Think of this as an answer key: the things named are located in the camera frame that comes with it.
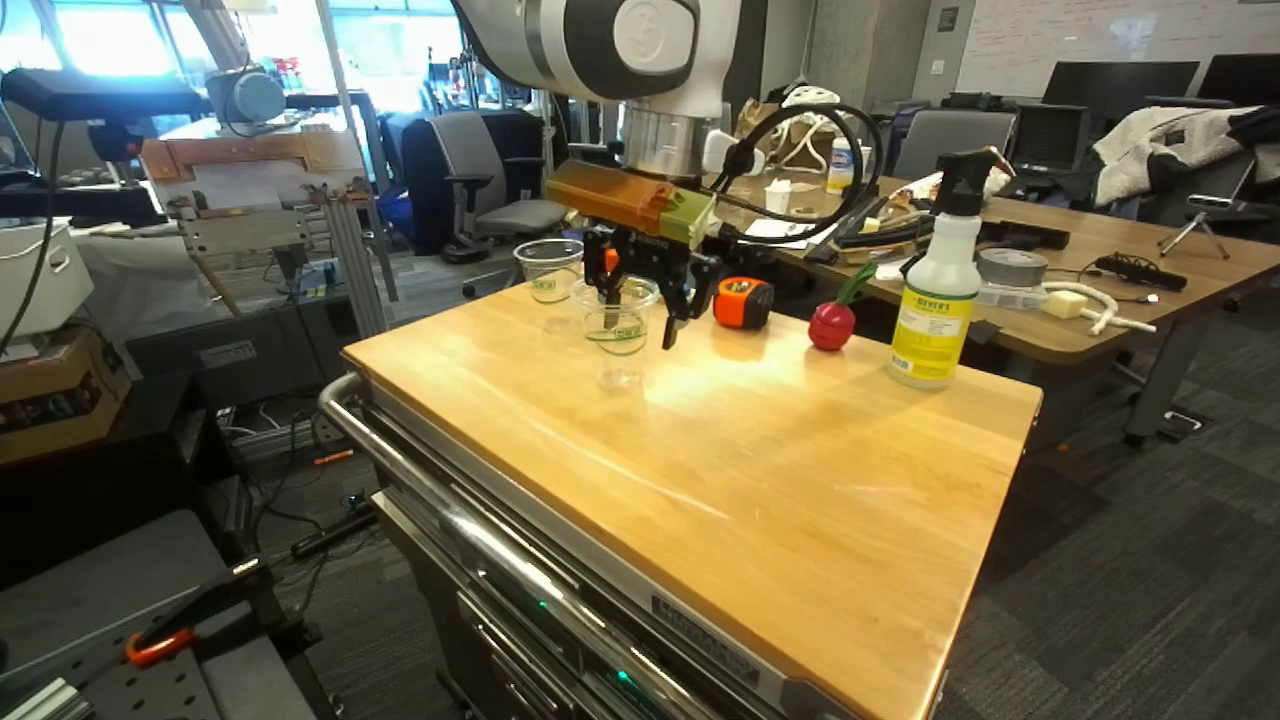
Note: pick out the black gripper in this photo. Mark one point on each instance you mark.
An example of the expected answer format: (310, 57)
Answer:
(682, 279)

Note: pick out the clear plastic cup green logo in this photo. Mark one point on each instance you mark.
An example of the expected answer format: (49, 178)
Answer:
(620, 327)

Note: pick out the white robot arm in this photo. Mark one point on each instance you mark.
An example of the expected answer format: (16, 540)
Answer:
(665, 66)

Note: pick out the orange tape measure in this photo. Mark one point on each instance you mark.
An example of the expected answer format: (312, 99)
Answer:
(740, 302)

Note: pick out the red cherry toy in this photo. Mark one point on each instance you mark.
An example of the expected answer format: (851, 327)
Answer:
(834, 320)

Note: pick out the grey office chair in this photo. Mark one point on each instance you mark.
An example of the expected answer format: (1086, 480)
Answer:
(493, 173)

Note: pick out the metal tool cart drawers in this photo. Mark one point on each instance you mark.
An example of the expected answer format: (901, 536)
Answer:
(563, 603)

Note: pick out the wooden office desk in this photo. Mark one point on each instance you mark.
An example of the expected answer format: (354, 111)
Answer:
(1170, 292)

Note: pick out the black computer monitor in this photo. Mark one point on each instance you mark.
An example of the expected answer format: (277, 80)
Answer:
(1109, 91)

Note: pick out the orange green wrist camera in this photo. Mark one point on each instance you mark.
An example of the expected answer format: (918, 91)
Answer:
(628, 202)

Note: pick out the orange clamp handle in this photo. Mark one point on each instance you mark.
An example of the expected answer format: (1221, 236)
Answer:
(151, 654)

